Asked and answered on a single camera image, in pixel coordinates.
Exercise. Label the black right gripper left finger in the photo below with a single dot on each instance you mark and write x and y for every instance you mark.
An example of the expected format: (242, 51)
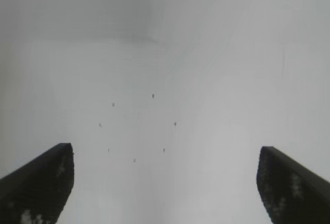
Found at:
(33, 185)

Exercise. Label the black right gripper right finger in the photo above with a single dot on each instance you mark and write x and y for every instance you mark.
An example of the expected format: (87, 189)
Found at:
(294, 185)

